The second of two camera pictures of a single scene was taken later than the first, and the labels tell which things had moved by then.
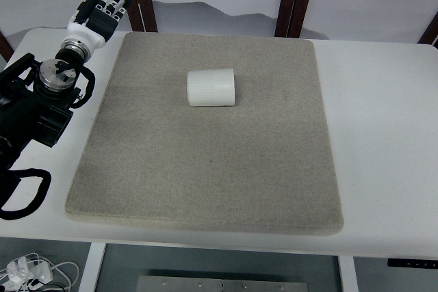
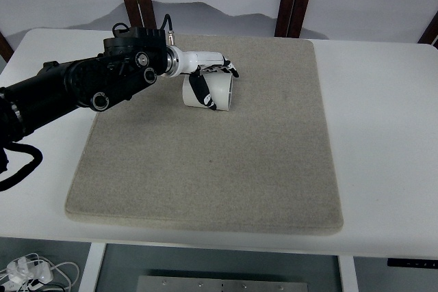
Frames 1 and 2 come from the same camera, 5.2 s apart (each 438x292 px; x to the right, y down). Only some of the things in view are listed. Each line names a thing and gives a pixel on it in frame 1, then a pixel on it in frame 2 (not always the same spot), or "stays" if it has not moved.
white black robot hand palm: [95, 31] to [189, 61]
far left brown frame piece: [6, 48] stays
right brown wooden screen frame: [430, 33] stays
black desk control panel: [420, 263] stays
